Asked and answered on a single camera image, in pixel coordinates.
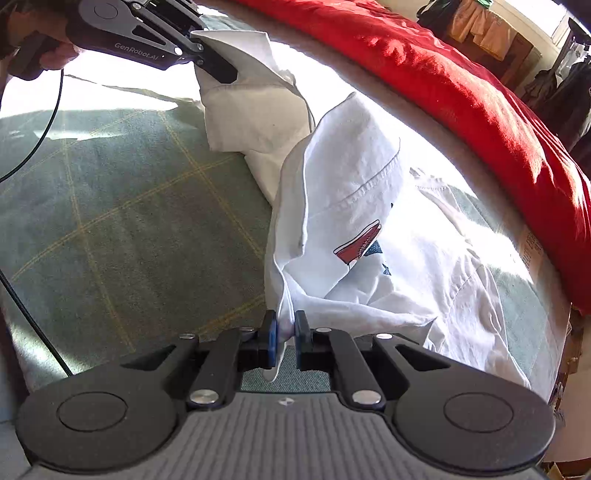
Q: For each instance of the green plaid blanket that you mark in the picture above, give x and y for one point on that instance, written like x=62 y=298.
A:
x=115 y=207

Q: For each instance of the dark olive jacket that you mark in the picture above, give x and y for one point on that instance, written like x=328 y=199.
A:
x=538 y=87

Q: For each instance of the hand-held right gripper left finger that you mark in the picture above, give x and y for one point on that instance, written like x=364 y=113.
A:
x=272 y=339

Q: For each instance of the white T-shirt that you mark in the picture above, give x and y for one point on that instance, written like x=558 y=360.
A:
x=369 y=184

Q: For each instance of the person's left hand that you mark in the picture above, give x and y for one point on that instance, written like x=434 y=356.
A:
x=53 y=56

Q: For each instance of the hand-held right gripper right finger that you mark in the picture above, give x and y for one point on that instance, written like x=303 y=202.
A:
x=302 y=339

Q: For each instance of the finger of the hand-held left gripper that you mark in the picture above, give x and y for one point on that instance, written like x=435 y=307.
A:
x=217 y=69
x=171 y=9

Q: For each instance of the black jacket with badge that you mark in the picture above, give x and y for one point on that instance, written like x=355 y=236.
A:
x=568 y=106

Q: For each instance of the black hanging bag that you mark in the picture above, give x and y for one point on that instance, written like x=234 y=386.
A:
x=434 y=21

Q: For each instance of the red duvet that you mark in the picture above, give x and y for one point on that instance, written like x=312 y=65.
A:
x=461 y=92

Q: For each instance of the brown wooden cabinet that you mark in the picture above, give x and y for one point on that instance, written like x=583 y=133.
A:
x=521 y=60

